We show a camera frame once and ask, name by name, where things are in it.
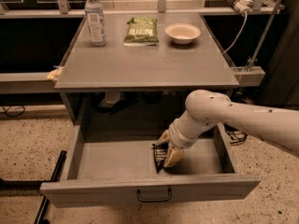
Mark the white paper bowl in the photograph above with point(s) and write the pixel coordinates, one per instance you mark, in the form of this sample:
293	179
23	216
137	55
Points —
182	33

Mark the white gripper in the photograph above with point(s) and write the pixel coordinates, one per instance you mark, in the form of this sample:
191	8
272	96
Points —
177	138

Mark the grey open drawer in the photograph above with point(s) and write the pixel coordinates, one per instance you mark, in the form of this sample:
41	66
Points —
111	157

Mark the black drawer handle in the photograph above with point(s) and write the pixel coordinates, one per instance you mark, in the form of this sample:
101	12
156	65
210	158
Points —
154	195

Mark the yellow sponge at counter edge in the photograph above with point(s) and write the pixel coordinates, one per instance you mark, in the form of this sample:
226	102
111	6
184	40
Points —
55	74

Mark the grey aluminium frame beam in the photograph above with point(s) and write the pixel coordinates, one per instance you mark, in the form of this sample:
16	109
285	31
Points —
25	83

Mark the white power strip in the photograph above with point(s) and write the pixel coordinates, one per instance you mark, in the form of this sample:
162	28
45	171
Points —
240	6

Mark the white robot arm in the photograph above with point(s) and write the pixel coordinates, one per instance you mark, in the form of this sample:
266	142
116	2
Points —
205	109

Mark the green kettle chips bag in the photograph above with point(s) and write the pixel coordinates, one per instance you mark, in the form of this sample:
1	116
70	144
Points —
141	31

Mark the clear plastic water bottle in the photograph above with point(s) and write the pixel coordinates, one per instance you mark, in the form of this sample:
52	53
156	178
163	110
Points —
95	19

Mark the dark rxbar chocolate bar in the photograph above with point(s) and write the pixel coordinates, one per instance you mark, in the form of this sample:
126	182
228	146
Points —
159	156

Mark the grey counter cabinet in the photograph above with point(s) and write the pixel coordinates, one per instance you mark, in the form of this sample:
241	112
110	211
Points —
166	66

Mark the diagonal metal rod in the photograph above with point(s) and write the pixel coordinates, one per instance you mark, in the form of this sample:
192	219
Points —
252	59

